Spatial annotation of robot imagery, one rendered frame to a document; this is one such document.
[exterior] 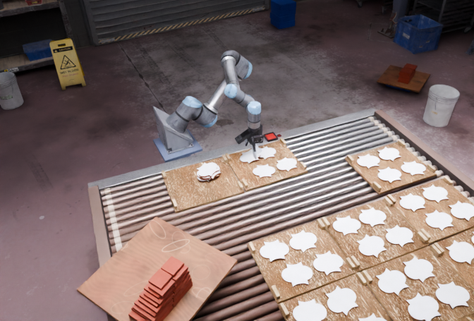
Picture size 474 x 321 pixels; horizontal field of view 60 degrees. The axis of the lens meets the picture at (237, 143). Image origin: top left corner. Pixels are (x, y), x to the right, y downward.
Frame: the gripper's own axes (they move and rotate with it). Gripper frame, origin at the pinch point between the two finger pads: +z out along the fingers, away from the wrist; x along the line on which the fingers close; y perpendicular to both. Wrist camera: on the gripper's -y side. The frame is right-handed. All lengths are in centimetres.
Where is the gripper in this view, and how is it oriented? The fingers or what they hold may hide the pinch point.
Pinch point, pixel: (250, 152)
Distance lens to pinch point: 258.9
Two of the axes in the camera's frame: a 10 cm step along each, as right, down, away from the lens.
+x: -3.8, -5.5, 7.4
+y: 9.2, -2.2, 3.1
